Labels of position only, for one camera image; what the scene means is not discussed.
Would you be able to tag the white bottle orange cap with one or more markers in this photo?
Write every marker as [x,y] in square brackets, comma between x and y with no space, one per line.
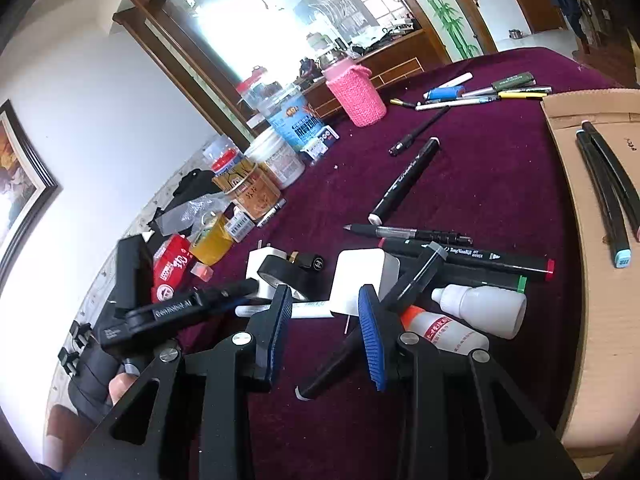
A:
[450,337]

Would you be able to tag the silver pen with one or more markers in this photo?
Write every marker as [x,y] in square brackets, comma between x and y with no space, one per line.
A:
[480,92]

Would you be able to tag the person's left forearm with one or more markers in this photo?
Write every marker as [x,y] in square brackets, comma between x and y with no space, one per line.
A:
[70,435]

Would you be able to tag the green pen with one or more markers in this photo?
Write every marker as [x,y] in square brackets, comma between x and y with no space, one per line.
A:
[512,81]

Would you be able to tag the pink knitted bottle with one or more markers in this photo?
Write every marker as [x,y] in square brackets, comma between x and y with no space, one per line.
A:
[357,100]

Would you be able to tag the wooden staircase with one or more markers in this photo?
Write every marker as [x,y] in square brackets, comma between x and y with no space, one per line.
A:
[607,35]

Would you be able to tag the white plastic tub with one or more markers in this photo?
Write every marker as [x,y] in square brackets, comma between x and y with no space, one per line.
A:
[277,160]

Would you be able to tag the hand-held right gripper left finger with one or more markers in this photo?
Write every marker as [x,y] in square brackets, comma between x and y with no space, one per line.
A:
[281,332]

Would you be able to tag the small clear pink box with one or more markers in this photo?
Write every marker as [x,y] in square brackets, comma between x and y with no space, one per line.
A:
[202,271]

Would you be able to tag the black marker red cap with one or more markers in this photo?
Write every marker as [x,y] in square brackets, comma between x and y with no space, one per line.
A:
[480,257]

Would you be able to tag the red lid plastic jar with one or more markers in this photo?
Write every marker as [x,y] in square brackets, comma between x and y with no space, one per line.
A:
[255,90]

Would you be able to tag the black cloth bag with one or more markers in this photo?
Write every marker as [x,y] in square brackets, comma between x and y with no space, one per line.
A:
[195,182]

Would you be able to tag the red paper packet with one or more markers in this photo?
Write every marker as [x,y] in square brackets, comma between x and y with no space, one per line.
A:
[172,265]

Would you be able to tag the white barcode box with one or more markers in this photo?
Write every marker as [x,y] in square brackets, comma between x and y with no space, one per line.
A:
[240,224]

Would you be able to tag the clear plastic bag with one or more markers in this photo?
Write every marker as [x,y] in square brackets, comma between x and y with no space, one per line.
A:
[190,212]

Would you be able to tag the blue lighter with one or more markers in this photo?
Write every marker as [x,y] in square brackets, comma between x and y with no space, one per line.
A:
[450,94]

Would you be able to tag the glass jar brown label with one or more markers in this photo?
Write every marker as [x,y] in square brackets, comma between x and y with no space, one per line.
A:
[250,192]

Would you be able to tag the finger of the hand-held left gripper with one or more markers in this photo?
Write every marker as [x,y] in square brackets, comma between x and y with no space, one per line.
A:
[230,294]

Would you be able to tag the bamboo painted glass panel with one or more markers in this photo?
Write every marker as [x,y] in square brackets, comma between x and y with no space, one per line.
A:
[445,10]

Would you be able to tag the cardboard box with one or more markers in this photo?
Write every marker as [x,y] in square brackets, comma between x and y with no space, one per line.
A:
[600,310]

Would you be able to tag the yellow tape roll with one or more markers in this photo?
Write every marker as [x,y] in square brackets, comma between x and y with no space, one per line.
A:
[212,240]

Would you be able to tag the black marker white caps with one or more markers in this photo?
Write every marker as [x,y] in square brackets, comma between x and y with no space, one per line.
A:
[405,180]

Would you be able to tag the black tape roll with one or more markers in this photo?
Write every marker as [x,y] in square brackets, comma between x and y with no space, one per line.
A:
[272,265]

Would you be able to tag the dark framed wall picture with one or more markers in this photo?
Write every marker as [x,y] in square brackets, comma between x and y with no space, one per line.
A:
[30,180]

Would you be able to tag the yellow pen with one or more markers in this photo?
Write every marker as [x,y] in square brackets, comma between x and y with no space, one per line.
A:
[522,95]

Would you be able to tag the black marker green cap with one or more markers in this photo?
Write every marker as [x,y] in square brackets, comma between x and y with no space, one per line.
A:
[500,280]

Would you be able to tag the blue label plastic jar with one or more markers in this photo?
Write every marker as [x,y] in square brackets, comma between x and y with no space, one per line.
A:
[295,120]

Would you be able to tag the white charger block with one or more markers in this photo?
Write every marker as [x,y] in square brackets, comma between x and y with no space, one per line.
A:
[357,275]
[255,265]

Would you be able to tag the slim black pen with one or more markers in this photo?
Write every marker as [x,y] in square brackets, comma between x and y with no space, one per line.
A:
[415,132]

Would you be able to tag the blue white small box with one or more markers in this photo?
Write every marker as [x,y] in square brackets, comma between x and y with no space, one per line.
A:
[320,145]

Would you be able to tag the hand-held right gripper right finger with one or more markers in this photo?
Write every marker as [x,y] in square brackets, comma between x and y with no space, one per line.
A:
[372,345]

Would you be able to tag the clear jar red blue label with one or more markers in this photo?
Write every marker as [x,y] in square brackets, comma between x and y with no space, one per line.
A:
[225,157]

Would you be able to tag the black gold lipstick tube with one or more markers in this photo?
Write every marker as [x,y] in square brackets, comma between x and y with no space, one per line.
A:
[312,262]

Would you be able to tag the white plastic bottle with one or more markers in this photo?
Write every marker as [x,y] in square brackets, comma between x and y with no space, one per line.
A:
[485,307]

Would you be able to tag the black gel pen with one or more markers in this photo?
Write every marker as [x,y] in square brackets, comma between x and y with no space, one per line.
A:
[400,232]

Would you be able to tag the black marker blue cap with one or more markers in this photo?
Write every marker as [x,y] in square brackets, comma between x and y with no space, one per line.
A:
[607,210]

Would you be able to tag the person's left hand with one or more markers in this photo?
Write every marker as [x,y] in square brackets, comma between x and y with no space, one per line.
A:
[121,389]

